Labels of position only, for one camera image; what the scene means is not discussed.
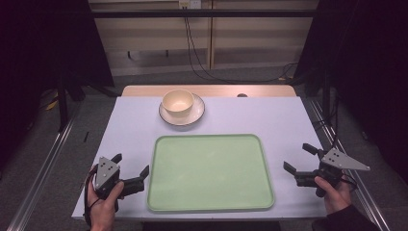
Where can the dark curtain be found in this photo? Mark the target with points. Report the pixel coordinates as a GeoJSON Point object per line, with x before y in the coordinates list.
{"type": "Point", "coordinates": [45, 48]}
{"type": "Point", "coordinates": [365, 64]}

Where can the black horizontal metal bar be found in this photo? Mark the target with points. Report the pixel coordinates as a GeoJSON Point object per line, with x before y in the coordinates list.
{"type": "Point", "coordinates": [205, 13]}

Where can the aluminium floor rail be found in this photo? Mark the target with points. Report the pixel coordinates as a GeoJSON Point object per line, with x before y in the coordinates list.
{"type": "Point", "coordinates": [349, 166]}
{"type": "Point", "coordinates": [41, 173]}

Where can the cream bowl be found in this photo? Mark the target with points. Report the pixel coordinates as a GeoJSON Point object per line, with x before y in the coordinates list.
{"type": "Point", "coordinates": [177, 102]}

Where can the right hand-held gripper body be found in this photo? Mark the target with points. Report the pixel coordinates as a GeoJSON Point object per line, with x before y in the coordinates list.
{"type": "Point", "coordinates": [336, 159]}

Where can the white plate with dark rim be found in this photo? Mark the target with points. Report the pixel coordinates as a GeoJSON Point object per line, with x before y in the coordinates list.
{"type": "Point", "coordinates": [192, 117]}

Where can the white wall socket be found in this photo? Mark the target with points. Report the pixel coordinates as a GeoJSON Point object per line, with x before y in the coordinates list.
{"type": "Point", "coordinates": [190, 4]}

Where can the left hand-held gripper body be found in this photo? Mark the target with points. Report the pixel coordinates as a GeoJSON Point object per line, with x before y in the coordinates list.
{"type": "Point", "coordinates": [104, 171]}

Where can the wooden table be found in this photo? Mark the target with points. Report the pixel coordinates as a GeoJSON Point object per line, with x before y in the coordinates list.
{"type": "Point", "coordinates": [211, 90]}

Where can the black metal stand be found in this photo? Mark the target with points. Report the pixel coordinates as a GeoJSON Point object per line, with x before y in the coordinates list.
{"type": "Point", "coordinates": [62, 99]}

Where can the person's left hand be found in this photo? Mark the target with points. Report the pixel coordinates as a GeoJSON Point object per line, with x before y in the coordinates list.
{"type": "Point", "coordinates": [103, 211]}

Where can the person's right hand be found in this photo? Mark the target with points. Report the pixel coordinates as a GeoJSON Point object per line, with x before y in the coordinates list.
{"type": "Point", "coordinates": [336, 197]}

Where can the yellow floor tape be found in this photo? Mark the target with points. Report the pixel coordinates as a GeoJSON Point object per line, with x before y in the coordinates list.
{"type": "Point", "coordinates": [52, 103]}

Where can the small black floor strip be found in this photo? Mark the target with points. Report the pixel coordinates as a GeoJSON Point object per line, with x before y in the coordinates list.
{"type": "Point", "coordinates": [86, 136]}

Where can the green tray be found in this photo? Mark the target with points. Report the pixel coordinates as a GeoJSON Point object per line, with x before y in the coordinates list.
{"type": "Point", "coordinates": [210, 173]}

